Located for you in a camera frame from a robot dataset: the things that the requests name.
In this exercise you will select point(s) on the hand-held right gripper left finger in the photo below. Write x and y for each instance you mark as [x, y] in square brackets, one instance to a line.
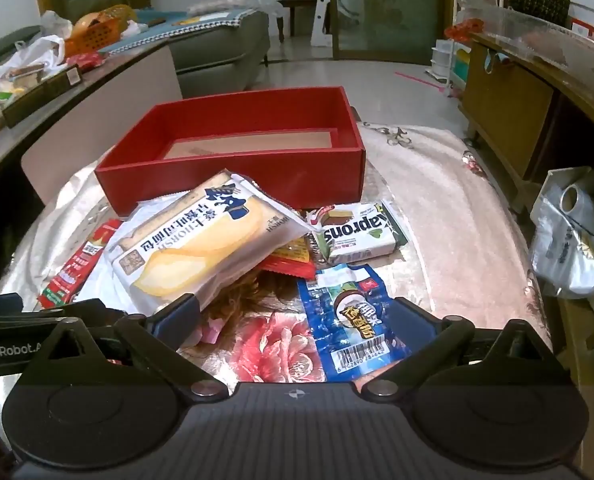
[182, 312]

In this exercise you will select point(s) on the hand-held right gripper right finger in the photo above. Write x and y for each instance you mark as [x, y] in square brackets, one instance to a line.
[412, 317]

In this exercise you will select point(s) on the long red snack packet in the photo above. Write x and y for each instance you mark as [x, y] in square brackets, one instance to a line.
[72, 270]

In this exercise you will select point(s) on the blue snack packet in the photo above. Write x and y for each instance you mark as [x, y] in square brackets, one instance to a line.
[352, 310]

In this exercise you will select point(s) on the white yellow bread packet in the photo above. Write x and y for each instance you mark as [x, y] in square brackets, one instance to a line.
[192, 245]

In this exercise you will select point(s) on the green white wafer packet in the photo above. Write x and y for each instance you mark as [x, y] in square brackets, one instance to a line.
[362, 240]

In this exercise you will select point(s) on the red orange packet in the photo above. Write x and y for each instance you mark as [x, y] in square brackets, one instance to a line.
[289, 262]

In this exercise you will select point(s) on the red cardboard box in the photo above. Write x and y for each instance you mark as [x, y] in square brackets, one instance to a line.
[227, 175]

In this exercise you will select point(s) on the white plastic bag with rolls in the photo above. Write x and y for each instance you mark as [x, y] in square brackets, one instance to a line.
[562, 260]

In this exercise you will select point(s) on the dark green box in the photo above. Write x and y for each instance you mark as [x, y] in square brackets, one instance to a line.
[37, 95]

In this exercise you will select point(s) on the wooden cabinet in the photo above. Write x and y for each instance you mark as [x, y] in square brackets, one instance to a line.
[507, 110]

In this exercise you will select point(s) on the grey coffee table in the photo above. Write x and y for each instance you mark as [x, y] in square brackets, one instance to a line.
[127, 85]

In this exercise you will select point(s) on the pink stick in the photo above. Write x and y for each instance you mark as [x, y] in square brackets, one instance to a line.
[422, 81]

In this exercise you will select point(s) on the grey sofa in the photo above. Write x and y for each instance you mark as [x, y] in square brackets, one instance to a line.
[217, 60]

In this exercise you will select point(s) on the white plastic shopping bag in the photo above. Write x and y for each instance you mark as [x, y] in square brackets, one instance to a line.
[32, 50]

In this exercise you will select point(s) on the white plastic container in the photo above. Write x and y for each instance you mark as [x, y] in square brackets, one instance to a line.
[442, 60]

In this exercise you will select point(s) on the orange plastic basket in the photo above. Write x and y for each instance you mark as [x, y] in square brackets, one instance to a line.
[97, 35]

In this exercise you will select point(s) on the blue sofa cover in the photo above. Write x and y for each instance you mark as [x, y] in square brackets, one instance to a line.
[177, 30]

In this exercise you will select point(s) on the clear plastic bag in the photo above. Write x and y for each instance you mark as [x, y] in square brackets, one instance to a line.
[232, 4]
[54, 22]

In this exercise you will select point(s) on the red ornament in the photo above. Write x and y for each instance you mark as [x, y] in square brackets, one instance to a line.
[464, 30]

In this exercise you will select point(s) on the white perforated panel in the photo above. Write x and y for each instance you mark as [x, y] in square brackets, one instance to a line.
[322, 15]

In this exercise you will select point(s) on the dark woven basket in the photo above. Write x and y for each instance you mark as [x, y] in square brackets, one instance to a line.
[539, 0]

